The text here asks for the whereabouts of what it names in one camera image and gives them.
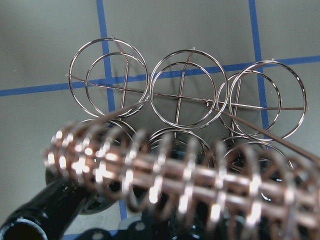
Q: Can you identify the dark wine bottle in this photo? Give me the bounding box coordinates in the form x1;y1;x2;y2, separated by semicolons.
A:
0;170;115;240
141;133;224;240

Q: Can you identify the copper wire bottle basket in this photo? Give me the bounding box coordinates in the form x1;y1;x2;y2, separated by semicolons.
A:
43;36;320;240

